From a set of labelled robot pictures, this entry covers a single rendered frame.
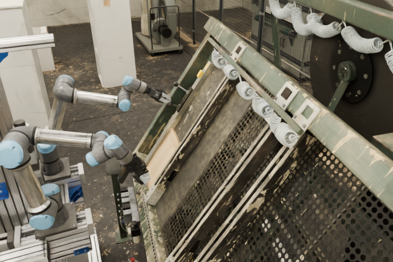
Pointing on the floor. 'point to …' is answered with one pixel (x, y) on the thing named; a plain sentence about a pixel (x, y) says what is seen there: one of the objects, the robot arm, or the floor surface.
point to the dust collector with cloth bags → (157, 14)
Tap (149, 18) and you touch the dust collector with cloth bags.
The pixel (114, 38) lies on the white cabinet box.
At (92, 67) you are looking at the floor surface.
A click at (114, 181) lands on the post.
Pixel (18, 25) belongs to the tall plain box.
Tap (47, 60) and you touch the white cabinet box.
